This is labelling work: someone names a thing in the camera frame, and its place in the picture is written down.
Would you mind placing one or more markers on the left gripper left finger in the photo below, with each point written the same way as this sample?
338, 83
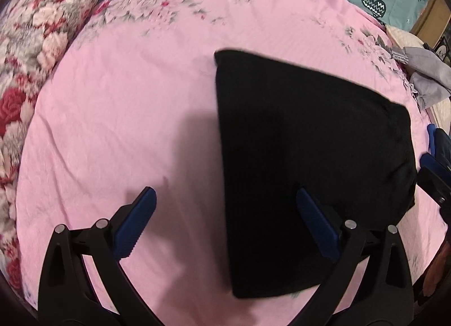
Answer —
66, 295

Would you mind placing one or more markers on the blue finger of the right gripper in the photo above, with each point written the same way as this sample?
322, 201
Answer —
434, 179

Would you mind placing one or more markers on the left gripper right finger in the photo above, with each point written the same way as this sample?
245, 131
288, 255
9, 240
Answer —
385, 295

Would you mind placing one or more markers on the black pants with smiley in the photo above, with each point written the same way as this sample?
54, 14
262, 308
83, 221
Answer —
302, 153

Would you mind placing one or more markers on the person's right hand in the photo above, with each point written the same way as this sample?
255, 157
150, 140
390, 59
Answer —
436, 270

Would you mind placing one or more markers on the folded navy blue garment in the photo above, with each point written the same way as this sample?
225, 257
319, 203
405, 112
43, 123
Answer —
439, 144

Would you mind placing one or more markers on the grey garment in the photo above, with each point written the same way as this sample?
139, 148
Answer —
429, 76

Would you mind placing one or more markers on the pink floral bed sheet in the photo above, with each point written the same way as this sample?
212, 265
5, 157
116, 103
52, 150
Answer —
133, 103

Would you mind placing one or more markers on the red floral pillow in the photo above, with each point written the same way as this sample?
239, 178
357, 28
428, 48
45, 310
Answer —
35, 35

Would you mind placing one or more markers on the wooden bed frame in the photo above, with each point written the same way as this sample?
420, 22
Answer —
432, 22

